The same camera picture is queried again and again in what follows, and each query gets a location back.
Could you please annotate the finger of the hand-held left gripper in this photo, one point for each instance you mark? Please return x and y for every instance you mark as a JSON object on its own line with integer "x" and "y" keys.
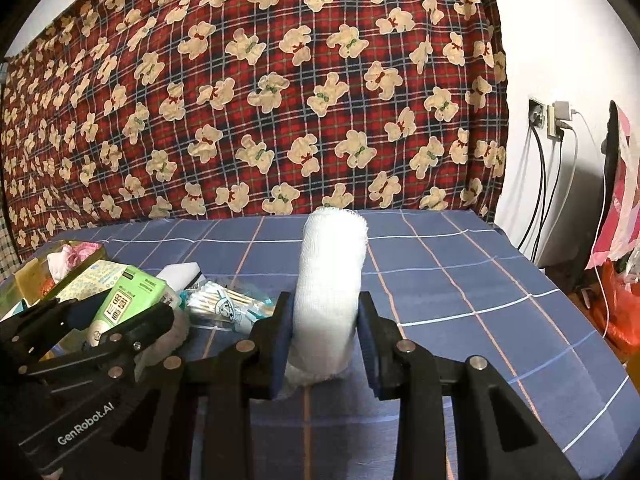
{"x": 40, "y": 320}
{"x": 130, "y": 335}

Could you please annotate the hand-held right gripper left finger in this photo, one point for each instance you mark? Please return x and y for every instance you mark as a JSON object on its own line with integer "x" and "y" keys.
{"x": 280, "y": 340}

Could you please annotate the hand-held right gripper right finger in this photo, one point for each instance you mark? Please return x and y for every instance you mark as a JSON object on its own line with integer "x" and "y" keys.
{"x": 370, "y": 345}

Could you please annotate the green tissue pack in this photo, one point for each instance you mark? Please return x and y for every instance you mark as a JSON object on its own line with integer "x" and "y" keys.
{"x": 125, "y": 300}

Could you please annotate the gold rectangular tin box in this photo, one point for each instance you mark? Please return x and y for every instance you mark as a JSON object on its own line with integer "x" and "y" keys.
{"x": 75, "y": 280}

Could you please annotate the yellow dotted tissue pack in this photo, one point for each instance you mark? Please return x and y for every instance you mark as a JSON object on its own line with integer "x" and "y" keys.
{"x": 87, "y": 280}

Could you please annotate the pink and white cloth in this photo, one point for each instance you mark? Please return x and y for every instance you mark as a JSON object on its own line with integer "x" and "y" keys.
{"x": 70, "y": 257}

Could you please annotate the cotton swab bag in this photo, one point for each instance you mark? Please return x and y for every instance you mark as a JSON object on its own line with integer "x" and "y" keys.
{"x": 220, "y": 302}

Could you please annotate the white gauze roll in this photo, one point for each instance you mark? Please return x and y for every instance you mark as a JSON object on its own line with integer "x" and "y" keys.
{"x": 327, "y": 285}

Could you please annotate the white sponge block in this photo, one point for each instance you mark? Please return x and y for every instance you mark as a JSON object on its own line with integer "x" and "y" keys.
{"x": 180, "y": 275}

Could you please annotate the white checkered cloth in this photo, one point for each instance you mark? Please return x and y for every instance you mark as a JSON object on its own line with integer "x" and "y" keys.
{"x": 6, "y": 255}

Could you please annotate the blue plaid bed sheet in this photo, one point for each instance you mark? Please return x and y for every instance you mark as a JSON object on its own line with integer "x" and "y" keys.
{"x": 450, "y": 285}

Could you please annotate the red plaid bear-print blanket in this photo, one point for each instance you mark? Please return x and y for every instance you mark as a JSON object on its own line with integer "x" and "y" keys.
{"x": 250, "y": 110}

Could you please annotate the orange plastic bag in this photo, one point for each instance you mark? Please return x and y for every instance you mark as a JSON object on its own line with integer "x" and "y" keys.
{"x": 620, "y": 310}

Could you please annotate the pink plastic bag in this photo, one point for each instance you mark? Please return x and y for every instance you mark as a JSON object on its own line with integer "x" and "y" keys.
{"x": 617, "y": 210}

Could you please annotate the wall socket with chargers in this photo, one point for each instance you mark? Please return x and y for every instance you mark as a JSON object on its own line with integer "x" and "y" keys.
{"x": 559, "y": 120}

